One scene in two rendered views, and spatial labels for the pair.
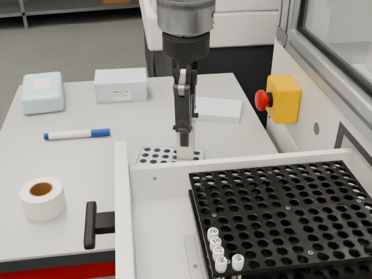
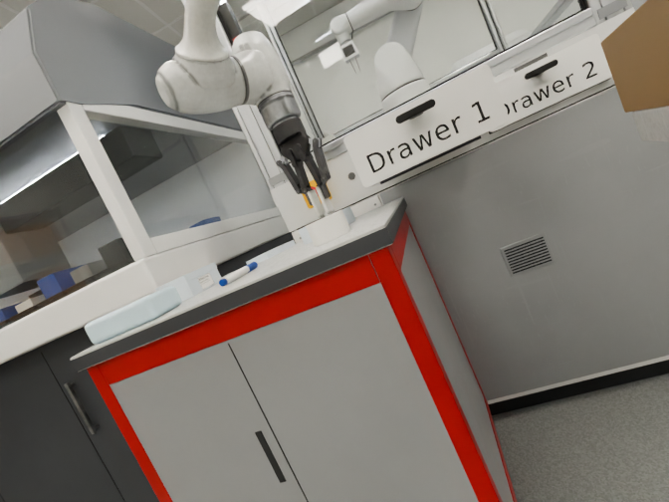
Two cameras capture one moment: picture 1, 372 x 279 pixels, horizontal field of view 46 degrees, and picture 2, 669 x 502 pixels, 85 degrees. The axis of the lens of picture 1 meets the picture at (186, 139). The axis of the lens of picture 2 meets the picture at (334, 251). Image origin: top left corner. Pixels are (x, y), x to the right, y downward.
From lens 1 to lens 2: 0.99 m
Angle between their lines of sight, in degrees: 66
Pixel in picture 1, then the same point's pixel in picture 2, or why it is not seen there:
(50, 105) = (171, 297)
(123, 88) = (204, 273)
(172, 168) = not seen: hidden behind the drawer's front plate
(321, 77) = (334, 150)
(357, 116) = not seen: hidden behind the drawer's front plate
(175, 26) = (293, 107)
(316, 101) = (340, 164)
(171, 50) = (296, 125)
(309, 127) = (344, 184)
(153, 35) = (153, 275)
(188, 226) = not seen: hidden behind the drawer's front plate
